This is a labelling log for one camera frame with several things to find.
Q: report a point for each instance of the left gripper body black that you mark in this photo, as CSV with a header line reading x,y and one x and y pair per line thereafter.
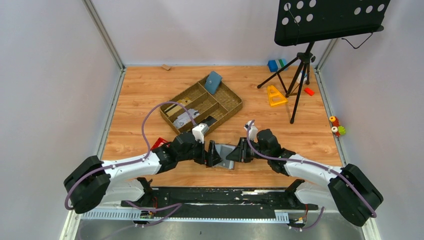
x,y
206,153

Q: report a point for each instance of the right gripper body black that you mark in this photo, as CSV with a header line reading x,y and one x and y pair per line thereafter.
x,y
243,149

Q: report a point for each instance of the brown leather card holder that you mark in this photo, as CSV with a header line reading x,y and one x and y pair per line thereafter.
x,y
224,150

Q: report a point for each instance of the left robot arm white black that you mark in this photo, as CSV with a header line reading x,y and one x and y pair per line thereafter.
x,y
95,182

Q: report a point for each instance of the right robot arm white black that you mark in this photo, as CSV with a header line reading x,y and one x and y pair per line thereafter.
x,y
345,189

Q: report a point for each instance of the silver grey card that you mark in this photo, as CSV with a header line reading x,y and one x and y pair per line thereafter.
x,y
184,118

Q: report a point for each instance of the black card in basket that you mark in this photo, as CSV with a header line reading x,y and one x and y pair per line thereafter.
x,y
211,123

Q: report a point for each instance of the gold credit card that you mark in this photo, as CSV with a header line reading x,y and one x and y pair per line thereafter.
x,y
171,110

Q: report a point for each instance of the blue leather card holder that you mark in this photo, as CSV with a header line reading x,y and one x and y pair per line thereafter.
x,y
212,82

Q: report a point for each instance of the red plastic block tray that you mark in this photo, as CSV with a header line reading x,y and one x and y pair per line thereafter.
x,y
159,142

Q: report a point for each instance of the woven divided basket tray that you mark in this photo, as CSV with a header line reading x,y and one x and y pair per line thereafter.
x,y
222,105

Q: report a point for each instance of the yellow triangular toy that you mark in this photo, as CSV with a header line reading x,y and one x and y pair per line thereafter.
x,y
275,97

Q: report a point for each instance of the small red block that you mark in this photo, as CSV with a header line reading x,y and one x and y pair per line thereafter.
x,y
309,91

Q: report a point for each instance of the orange green toy pieces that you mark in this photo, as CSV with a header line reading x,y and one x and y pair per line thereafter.
x,y
336,128

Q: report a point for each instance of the blue green white blocks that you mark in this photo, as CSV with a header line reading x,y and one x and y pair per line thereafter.
x,y
277,64

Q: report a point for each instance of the small cardboard piece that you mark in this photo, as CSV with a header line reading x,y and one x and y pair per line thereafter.
x,y
166,67

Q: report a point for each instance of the black music stand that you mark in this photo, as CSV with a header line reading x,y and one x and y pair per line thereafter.
x,y
309,21

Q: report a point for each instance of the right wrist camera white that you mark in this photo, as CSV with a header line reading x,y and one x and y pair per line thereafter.
x,y
251,130

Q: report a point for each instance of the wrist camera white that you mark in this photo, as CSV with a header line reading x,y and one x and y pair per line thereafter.
x,y
199,132
251,130

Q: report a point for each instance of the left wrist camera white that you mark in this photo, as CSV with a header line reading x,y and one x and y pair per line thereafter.
x,y
199,132

